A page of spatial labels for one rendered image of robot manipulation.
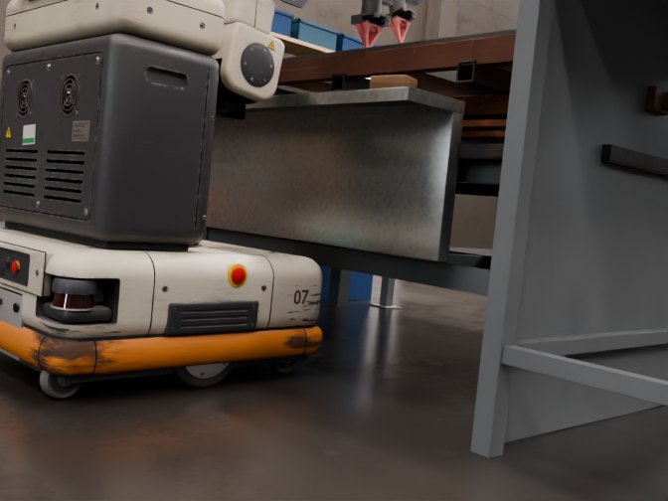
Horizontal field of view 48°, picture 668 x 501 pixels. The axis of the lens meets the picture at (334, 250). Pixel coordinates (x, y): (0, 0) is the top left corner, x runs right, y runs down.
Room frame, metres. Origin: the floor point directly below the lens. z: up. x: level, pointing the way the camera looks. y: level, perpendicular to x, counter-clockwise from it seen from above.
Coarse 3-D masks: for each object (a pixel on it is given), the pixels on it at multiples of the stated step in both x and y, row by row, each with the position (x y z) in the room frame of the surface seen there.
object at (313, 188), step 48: (240, 144) 2.39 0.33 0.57; (288, 144) 2.21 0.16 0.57; (336, 144) 2.06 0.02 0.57; (384, 144) 1.93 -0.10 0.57; (432, 144) 1.81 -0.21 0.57; (240, 192) 2.37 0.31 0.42; (288, 192) 2.19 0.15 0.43; (336, 192) 2.05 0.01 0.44; (384, 192) 1.92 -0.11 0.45; (432, 192) 1.80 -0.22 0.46; (336, 240) 2.03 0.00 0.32; (384, 240) 1.90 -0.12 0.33; (432, 240) 1.79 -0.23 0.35
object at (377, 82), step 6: (372, 78) 1.86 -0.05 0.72; (378, 78) 1.85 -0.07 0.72; (384, 78) 1.84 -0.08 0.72; (390, 78) 1.83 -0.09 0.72; (396, 78) 1.82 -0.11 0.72; (402, 78) 1.81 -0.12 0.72; (408, 78) 1.81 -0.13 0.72; (372, 84) 1.86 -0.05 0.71; (378, 84) 1.85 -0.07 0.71; (384, 84) 1.84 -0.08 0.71; (390, 84) 1.83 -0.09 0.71; (396, 84) 1.82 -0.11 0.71; (402, 84) 1.81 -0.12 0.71; (408, 84) 1.82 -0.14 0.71; (414, 84) 1.84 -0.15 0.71
